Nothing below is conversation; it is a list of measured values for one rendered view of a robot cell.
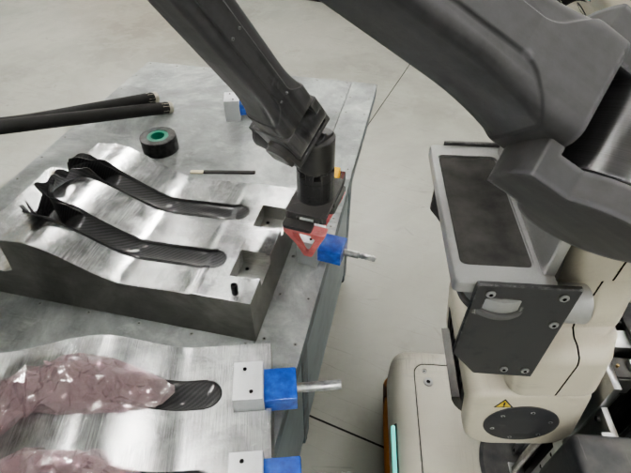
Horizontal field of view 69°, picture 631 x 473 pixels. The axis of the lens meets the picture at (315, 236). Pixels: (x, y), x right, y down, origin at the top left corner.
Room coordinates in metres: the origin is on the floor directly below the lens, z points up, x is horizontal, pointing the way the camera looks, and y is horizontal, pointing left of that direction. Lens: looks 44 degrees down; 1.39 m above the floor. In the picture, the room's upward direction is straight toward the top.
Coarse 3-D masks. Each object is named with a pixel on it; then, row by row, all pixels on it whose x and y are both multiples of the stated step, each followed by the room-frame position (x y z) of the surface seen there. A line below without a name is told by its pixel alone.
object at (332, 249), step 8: (304, 240) 0.55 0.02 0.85; (312, 240) 0.55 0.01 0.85; (328, 240) 0.56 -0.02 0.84; (336, 240) 0.56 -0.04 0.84; (344, 240) 0.56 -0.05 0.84; (320, 248) 0.55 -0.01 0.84; (328, 248) 0.55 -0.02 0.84; (336, 248) 0.55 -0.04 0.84; (344, 248) 0.55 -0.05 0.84; (304, 256) 0.55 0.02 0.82; (312, 256) 0.54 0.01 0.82; (320, 256) 0.54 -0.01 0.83; (328, 256) 0.54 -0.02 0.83; (336, 256) 0.53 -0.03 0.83; (352, 256) 0.54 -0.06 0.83; (360, 256) 0.54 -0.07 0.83; (368, 256) 0.53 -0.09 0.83; (304, 264) 0.55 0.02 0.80; (312, 264) 0.54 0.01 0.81; (336, 264) 0.53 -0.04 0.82
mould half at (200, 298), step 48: (96, 192) 0.58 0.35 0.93; (192, 192) 0.64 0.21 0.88; (240, 192) 0.64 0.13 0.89; (288, 192) 0.63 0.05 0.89; (0, 240) 0.47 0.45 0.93; (48, 240) 0.47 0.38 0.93; (192, 240) 0.52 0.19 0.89; (240, 240) 0.51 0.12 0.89; (288, 240) 0.58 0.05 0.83; (0, 288) 0.48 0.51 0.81; (48, 288) 0.46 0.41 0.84; (96, 288) 0.44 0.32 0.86; (144, 288) 0.42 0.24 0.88; (192, 288) 0.42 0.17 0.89; (240, 288) 0.42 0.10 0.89; (240, 336) 0.39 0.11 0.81
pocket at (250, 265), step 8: (240, 256) 0.49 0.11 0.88; (248, 256) 0.49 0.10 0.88; (256, 256) 0.49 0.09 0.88; (264, 256) 0.49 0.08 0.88; (240, 264) 0.48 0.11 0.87; (248, 264) 0.49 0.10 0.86; (256, 264) 0.49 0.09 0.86; (264, 264) 0.49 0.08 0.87; (232, 272) 0.45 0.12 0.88; (240, 272) 0.47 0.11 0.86; (248, 272) 0.47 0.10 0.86; (256, 272) 0.47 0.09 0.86; (264, 272) 0.46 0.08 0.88
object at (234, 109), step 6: (228, 96) 1.06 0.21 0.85; (234, 96) 1.06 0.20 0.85; (228, 102) 1.03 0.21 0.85; (234, 102) 1.03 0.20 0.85; (240, 102) 1.05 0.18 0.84; (228, 108) 1.03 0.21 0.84; (234, 108) 1.03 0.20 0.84; (240, 108) 1.04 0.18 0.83; (228, 114) 1.03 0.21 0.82; (234, 114) 1.03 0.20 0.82; (240, 114) 1.04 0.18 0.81; (228, 120) 1.03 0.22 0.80; (234, 120) 1.03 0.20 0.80; (240, 120) 1.03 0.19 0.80
